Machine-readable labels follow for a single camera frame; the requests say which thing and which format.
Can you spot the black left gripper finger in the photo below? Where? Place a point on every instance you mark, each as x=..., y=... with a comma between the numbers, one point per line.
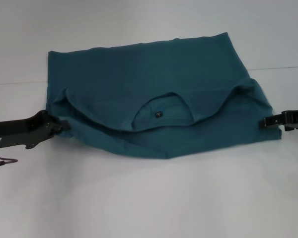
x=64, y=124

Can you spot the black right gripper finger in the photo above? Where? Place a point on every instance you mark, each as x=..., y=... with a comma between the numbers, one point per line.
x=270, y=122

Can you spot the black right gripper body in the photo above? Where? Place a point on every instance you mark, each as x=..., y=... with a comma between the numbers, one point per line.
x=296, y=120

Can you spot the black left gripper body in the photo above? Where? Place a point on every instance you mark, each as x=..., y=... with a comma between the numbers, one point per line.
x=27, y=131

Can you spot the teal t-shirt with pink print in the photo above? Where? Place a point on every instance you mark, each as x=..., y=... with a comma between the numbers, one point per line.
x=151, y=74

